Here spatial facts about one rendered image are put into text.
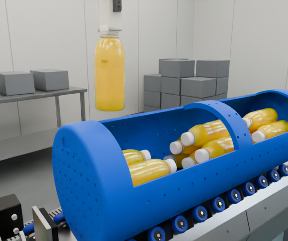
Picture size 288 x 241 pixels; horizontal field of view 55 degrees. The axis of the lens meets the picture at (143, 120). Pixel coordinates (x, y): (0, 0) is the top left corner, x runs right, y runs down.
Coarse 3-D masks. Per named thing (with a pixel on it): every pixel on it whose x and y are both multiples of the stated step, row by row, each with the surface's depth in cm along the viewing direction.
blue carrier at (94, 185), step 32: (256, 96) 113; (64, 128) 60; (96, 128) 58; (128, 128) 81; (160, 128) 91; (64, 160) 63; (96, 160) 51; (224, 160) 70; (256, 160) 79; (64, 192) 67; (96, 192) 52; (128, 192) 53; (160, 192) 58; (192, 192) 64; (96, 224) 54; (128, 224) 54
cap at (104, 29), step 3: (102, 27) 57; (105, 27) 57; (102, 30) 58; (105, 30) 57; (108, 30) 57; (102, 33) 58; (105, 33) 57; (108, 33) 57; (111, 33) 57; (114, 33) 58; (117, 33) 59
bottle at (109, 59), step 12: (108, 36) 57; (96, 48) 58; (108, 48) 57; (120, 48) 58; (96, 60) 58; (108, 60) 57; (120, 60) 58; (96, 72) 59; (108, 72) 58; (120, 72) 59; (96, 84) 60; (108, 84) 58; (120, 84) 60; (96, 96) 60; (108, 96) 59; (120, 96) 60; (96, 108) 61; (108, 108) 60; (120, 108) 61
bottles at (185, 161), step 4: (252, 132) 102; (252, 140) 99; (192, 152) 85; (168, 156) 89; (172, 156) 90; (176, 156) 90; (180, 156) 89; (184, 156) 90; (188, 156) 91; (192, 156) 83; (176, 160) 89; (180, 160) 89; (184, 160) 82; (188, 160) 81; (192, 160) 82; (176, 164) 90; (180, 164) 90; (184, 164) 83; (188, 164) 82; (192, 164) 81; (184, 168) 83
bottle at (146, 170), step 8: (152, 160) 66; (160, 160) 68; (136, 168) 63; (144, 168) 63; (152, 168) 64; (160, 168) 65; (168, 168) 67; (136, 176) 61; (144, 176) 62; (152, 176) 64; (160, 176) 65; (136, 184) 61
